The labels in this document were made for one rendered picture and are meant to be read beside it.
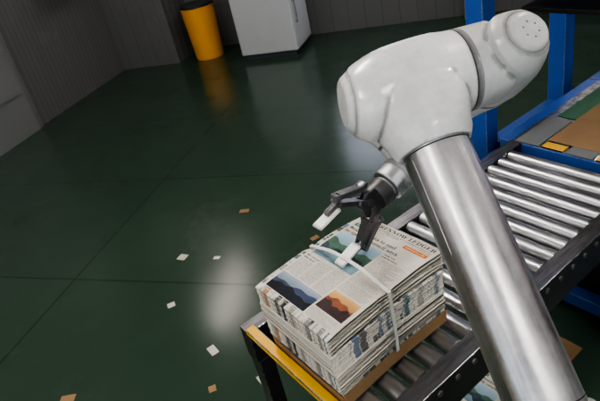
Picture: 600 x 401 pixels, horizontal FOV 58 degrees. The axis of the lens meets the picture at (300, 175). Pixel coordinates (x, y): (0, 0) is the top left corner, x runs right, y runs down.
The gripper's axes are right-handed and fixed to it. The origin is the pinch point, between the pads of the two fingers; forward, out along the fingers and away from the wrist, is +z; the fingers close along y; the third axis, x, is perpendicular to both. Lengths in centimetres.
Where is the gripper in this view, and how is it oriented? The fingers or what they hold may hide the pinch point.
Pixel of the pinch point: (330, 243)
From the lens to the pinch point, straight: 130.8
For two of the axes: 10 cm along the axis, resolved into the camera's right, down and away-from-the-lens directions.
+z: -6.9, 6.5, -3.1
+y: 4.1, 7.0, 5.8
